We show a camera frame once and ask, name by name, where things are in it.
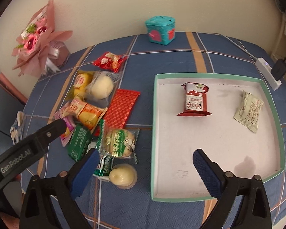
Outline green white biscuit packet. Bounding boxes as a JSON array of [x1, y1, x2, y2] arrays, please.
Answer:
[[87, 141, 113, 182]]

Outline pink swiss roll packet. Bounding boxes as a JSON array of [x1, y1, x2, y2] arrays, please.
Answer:
[[54, 102, 76, 147]]

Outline dark green snack packet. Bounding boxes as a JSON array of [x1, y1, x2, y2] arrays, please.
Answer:
[[67, 124, 92, 162]]

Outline white jelly pudding cup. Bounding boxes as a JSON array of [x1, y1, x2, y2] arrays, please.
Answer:
[[109, 163, 137, 190]]

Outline green striped bun packet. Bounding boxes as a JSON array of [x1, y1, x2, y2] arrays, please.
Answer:
[[96, 119, 140, 164]]

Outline orange swiss roll packet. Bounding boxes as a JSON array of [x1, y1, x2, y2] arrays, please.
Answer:
[[63, 97, 108, 133]]

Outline yellow cake roll packet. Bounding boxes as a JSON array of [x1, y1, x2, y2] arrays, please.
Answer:
[[65, 70, 96, 101]]

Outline red patterned packet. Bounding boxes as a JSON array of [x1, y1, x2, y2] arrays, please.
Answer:
[[103, 88, 140, 128]]

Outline cream white snack packet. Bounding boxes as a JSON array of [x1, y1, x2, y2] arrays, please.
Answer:
[[234, 91, 264, 133]]

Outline white bun clear bag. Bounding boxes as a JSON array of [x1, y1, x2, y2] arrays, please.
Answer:
[[85, 71, 121, 108]]

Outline red cartoon snack bag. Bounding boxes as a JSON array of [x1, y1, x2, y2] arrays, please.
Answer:
[[93, 52, 128, 73]]

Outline dark red snack packet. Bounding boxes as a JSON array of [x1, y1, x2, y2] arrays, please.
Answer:
[[178, 82, 212, 117]]

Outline blue plaid tablecloth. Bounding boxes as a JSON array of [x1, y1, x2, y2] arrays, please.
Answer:
[[24, 32, 272, 228]]

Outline green rimmed white tray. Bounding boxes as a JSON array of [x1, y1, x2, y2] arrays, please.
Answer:
[[151, 73, 285, 202]]

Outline pink flower bouquet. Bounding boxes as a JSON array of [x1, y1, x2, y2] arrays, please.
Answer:
[[12, 0, 73, 77]]

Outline white power strip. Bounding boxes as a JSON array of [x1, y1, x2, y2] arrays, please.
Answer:
[[255, 57, 282, 91]]

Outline black power adapter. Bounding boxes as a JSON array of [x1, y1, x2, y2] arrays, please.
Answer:
[[271, 59, 286, 81]]

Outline teal toy house box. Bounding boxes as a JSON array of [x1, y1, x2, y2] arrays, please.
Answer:
[[145, 15, 176, 46]]

